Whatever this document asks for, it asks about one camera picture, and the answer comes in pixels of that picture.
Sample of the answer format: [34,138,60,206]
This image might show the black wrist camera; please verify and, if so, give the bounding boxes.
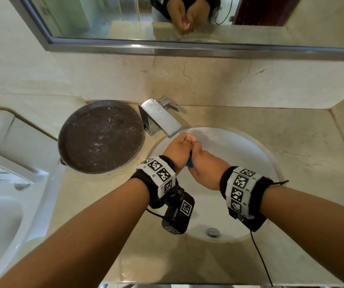
[161,187,195,235]
[228,208,267,232]

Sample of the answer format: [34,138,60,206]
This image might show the person's right hand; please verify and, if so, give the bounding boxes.
[188,140,231,192]

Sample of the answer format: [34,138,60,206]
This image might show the beige marble sink countertop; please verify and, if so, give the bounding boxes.
[47,103,344,286]

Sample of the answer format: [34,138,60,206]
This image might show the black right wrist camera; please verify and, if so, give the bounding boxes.
[228,208,267,232]

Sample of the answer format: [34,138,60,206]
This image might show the person's right forearm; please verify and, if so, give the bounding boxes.
[259,186,344,288]

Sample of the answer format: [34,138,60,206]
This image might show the round dark brown tray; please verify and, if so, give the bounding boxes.
[58,100,146,175]

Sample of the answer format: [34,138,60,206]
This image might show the person's left forearm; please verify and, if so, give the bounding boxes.
[0,178,151,288]

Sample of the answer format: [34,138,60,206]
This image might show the white ceramic sink basin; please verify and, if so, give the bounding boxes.
[148,126,280,244]

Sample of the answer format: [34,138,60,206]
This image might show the white toilet seat lid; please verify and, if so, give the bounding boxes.
[0,146,50,191]

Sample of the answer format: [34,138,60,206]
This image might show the black cable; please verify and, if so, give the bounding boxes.
[249,180,289,287]
[146,208,166,221]

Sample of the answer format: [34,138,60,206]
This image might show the chrome faucet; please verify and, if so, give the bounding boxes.
[138,96,183,138]

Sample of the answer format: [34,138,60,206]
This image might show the steel framed mirror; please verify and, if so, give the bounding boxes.
[7,0,344,62]

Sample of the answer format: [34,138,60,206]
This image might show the white toilet bowl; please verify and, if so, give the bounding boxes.
[0,164,66,288]

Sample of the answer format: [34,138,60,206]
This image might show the marker wristband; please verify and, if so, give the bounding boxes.
[130,155,178,209]
[219,166,274,221]

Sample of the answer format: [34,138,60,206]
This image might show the person's left hand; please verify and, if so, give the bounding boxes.
[163,132,196,175]

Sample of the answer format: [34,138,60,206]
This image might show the white toilet tank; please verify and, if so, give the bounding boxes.
[0,109,62,171]

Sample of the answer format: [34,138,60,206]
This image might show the left marker wristband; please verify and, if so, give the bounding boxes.
[130,155,178,209]

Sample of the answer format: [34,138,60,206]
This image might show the right marker wristband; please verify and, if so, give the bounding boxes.
[219,166,274,221]

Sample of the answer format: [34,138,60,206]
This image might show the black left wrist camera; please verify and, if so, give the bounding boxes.
[161,187,195,235]

